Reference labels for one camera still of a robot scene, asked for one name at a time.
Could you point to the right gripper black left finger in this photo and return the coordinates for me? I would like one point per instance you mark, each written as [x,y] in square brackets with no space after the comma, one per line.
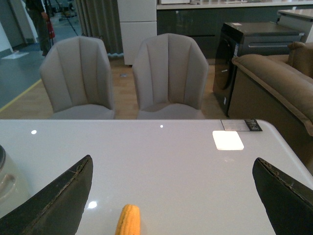
[56,209]

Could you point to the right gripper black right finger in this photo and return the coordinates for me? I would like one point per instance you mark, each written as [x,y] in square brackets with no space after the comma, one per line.
[288,202]

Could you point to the yellow corn cob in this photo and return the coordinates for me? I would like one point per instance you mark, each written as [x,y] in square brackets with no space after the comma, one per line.
[129,222]

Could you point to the black label sticker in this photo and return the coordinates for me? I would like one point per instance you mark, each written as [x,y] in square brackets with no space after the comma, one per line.
[241,125]

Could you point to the brown sofa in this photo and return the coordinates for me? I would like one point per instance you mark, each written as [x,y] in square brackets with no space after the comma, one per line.
[279,90]

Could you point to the left beige dining chair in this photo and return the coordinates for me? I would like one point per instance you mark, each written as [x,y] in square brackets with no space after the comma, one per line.
[77,77]

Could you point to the beige dining chair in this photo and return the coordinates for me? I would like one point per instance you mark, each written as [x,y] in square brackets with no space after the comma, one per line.
[170,73]
[77,77]

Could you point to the black washing machine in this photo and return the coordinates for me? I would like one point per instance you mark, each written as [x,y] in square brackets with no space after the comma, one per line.
[238,39]

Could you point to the red bin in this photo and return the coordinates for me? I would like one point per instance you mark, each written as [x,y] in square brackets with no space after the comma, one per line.
[50,29]

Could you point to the right beige dining chair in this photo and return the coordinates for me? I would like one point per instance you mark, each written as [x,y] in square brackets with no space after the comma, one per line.
[170,73]

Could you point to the grey curtain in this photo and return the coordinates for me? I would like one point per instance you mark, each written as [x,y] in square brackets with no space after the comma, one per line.
[100,19]

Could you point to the black tripod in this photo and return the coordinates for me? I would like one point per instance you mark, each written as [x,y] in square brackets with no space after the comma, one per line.
[63,18]

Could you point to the walking person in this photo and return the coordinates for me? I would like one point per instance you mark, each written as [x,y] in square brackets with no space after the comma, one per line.
[39,18]

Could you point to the dark grey kitchen counter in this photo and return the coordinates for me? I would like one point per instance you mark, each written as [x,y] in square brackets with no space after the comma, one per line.
[203,19]

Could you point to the white refrigerator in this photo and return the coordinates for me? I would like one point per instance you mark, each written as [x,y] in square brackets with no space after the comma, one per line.
[138,21]

